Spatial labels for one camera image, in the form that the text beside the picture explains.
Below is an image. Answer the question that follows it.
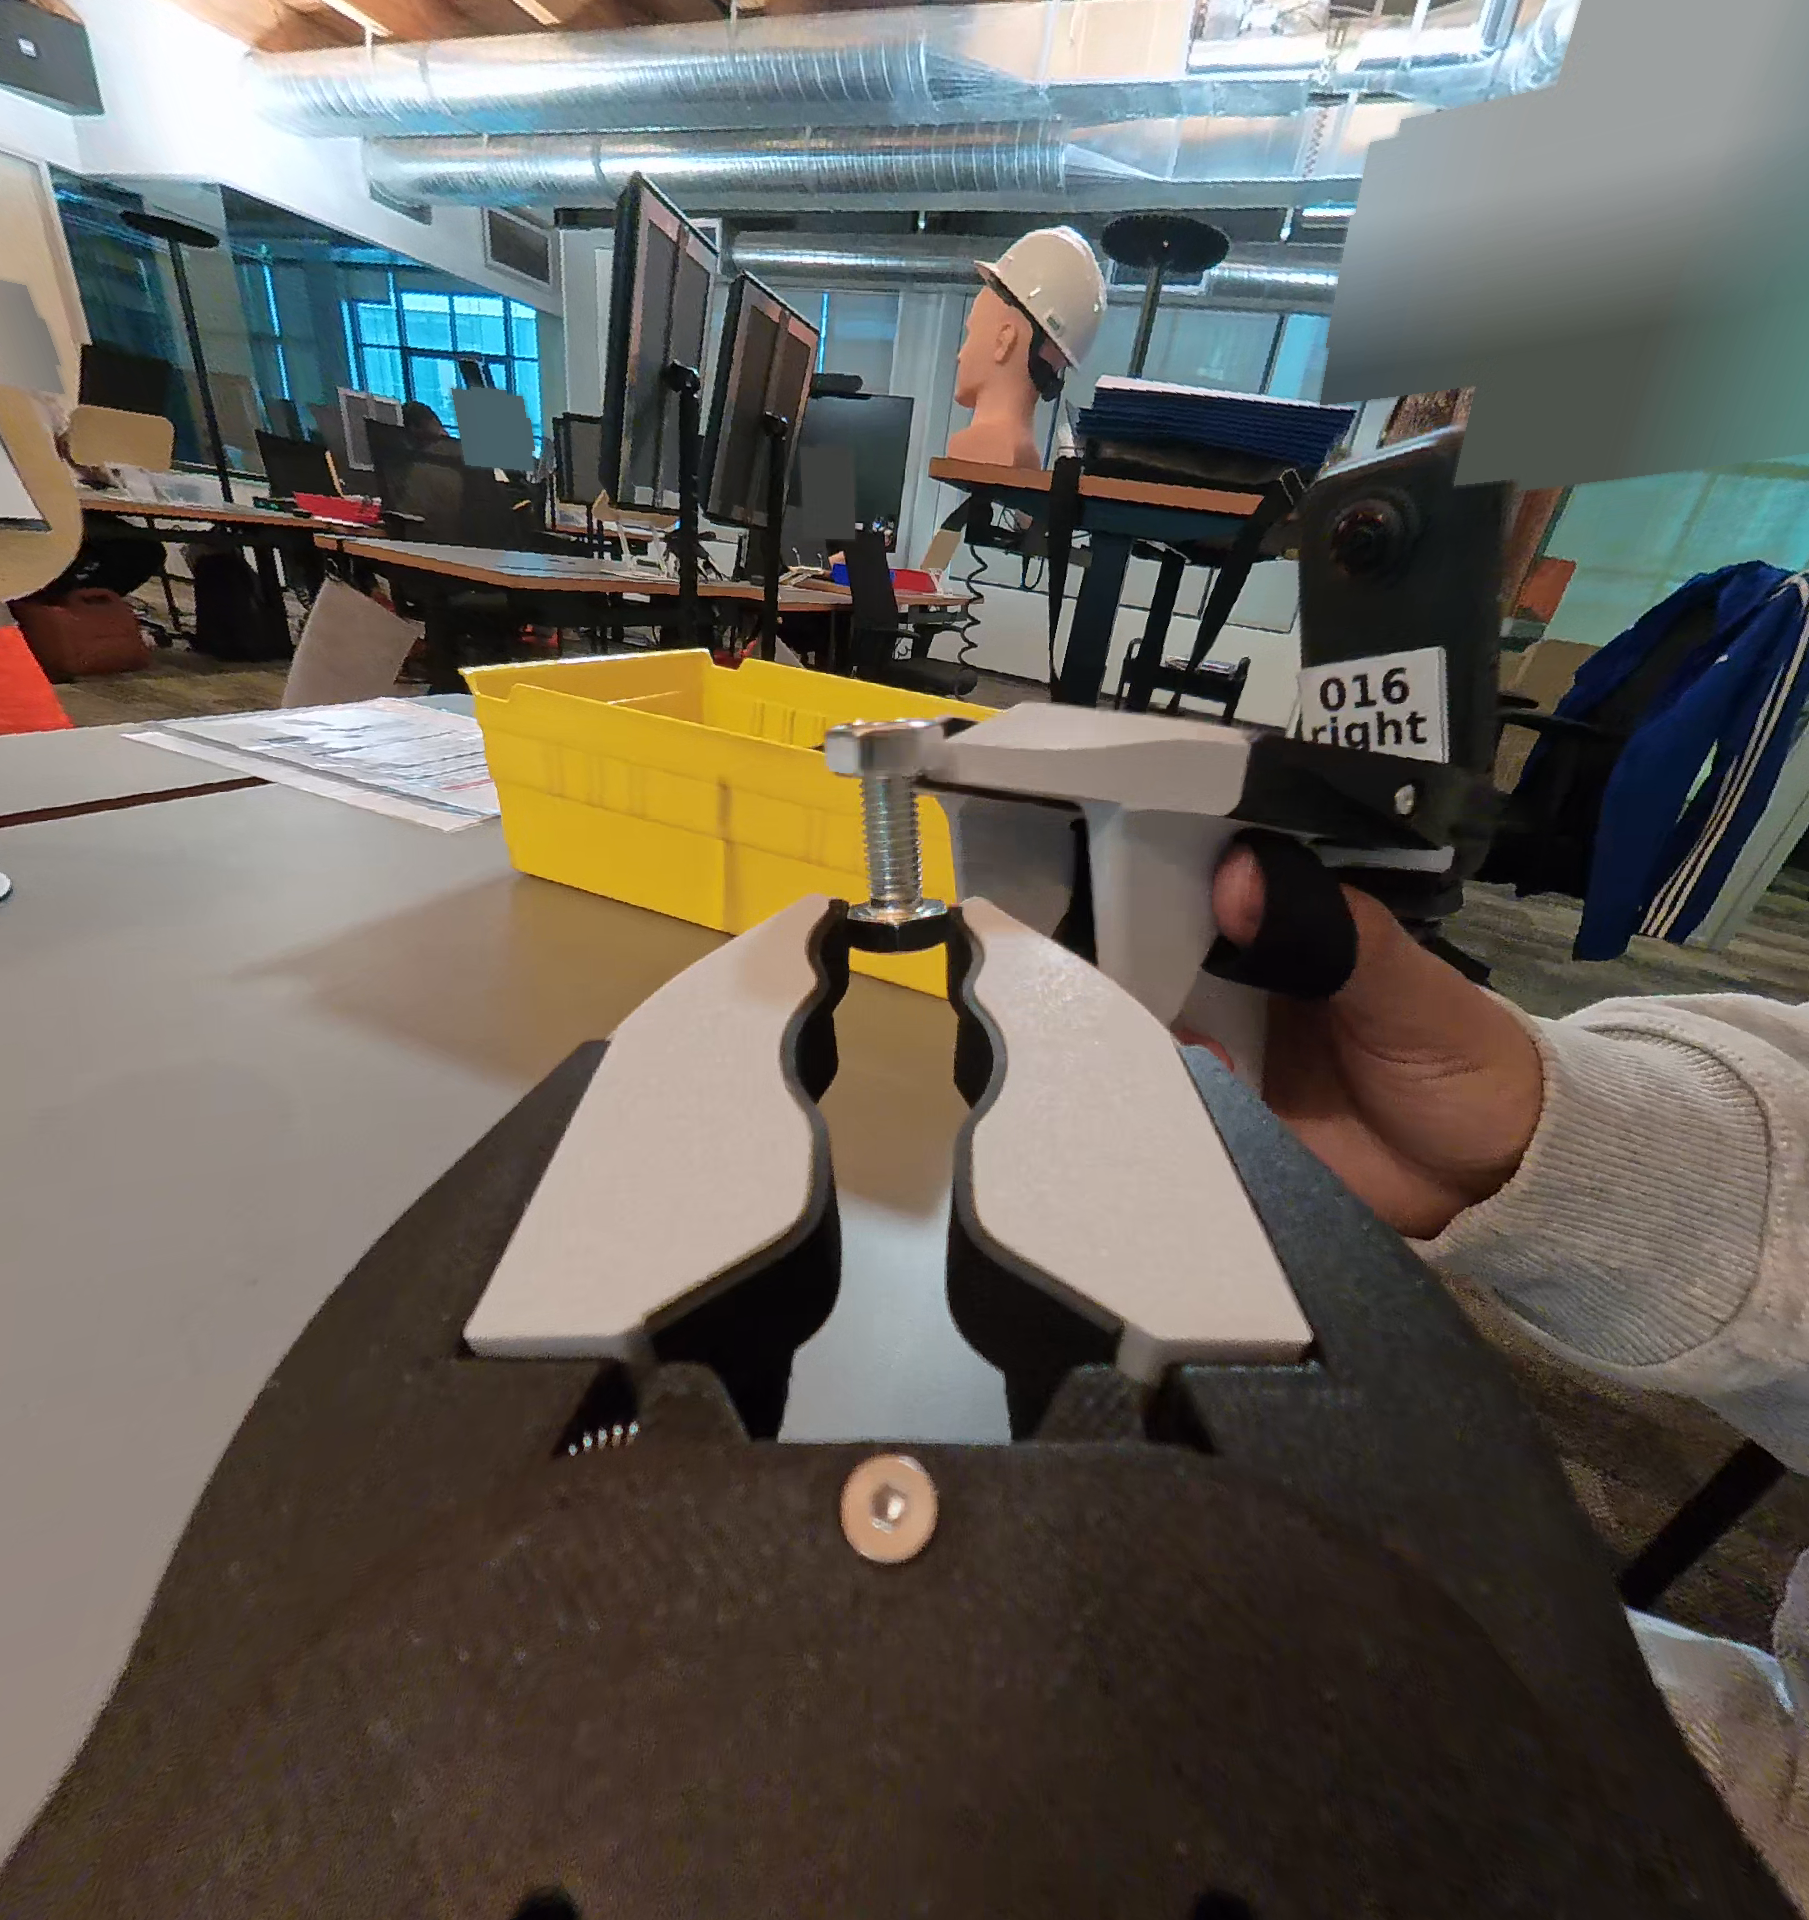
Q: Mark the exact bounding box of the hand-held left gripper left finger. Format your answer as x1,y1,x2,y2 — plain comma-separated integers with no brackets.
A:
460,893,842,1363

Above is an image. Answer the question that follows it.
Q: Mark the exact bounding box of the brown bag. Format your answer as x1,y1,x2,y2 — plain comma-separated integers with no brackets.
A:
10,586,157,681

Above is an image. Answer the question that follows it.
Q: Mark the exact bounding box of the small black monitor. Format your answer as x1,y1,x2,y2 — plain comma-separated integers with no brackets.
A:
793,394,917,535

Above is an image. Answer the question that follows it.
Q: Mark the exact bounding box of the steel hex nut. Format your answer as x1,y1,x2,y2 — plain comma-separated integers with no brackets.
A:
823,720,950,781

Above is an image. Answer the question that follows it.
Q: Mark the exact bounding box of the white hard hat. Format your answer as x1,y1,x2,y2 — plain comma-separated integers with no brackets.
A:
973,226,1110,370

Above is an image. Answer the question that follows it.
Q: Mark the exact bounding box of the instruction sheet on white stand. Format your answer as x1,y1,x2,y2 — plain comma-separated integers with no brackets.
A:
0,511,83,605

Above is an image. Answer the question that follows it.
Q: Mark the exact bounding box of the yellow plastic bin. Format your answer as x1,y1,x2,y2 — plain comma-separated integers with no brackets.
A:
460,649,1003,999

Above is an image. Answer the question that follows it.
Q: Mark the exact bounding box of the laminated instruction sheet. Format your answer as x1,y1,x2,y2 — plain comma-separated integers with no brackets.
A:
120,693,504,831

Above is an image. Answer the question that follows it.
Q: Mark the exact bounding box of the large black monitor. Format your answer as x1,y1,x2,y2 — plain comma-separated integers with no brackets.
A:
698,273,823,531
599,174,724,517

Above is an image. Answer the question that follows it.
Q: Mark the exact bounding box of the steel bolt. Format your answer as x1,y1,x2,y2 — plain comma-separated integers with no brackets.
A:
825,720,968,955

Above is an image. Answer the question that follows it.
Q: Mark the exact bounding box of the wooden standing desk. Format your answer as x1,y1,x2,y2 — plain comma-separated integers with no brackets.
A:
926,458,1310,708

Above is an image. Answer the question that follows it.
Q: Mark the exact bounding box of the grey desk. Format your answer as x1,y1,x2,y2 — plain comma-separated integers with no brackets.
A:
0,693,1025,1909

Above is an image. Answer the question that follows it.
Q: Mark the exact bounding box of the black office chair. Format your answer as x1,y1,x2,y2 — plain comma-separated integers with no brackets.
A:
841,528,982,699

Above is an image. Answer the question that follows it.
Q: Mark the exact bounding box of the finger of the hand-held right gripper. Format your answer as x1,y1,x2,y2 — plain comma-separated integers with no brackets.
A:
920,704,1254,823

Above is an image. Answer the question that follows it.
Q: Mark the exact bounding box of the person's right hand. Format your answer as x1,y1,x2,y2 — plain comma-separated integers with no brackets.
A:
1173,854,1544,1241

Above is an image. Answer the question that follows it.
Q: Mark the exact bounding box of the mannequin head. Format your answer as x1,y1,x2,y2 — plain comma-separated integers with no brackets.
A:
946,287,1071,470

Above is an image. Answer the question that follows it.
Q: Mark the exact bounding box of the stack of blue folders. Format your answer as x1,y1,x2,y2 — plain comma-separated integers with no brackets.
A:
1071,378,1356,481

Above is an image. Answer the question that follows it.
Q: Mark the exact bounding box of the long office table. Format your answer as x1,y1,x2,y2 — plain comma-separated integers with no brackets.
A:
317,533,982,664

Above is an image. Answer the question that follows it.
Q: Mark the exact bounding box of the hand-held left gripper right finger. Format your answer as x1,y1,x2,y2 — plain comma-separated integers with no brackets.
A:
946,896,1318,1370

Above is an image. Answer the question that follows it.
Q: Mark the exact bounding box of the orange floor marker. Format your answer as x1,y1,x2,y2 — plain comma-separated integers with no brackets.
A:
0,622,75,740

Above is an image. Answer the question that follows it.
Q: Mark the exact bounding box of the blue track jacket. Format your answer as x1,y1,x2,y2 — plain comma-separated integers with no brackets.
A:
1572,563,1809,965

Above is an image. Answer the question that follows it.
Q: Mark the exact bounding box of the silver ventilation duct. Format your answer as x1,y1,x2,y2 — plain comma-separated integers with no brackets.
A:
364,127,1364,213
250,38,1191,129

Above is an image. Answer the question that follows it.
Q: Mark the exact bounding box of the grey tilted panel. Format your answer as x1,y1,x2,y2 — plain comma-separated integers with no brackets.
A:
281,577,423,711

